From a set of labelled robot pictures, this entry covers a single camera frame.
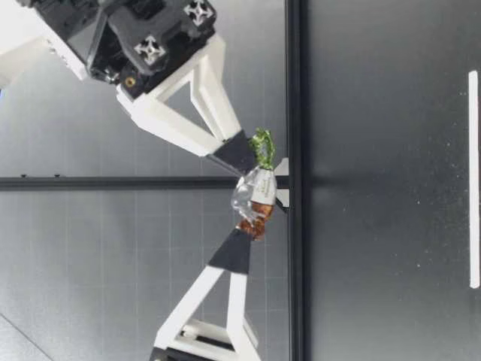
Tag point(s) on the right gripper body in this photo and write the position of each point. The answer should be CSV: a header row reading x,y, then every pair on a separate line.
x,y
124,34

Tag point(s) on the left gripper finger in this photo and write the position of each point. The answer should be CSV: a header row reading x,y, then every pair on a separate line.
x,y
233,252

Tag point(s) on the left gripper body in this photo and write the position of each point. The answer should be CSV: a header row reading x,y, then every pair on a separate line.
x,y
188,355

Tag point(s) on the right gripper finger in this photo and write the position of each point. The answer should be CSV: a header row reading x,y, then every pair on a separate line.
x,y
169,120

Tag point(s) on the candy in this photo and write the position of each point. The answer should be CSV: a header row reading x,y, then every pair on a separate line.
x,y
265,188

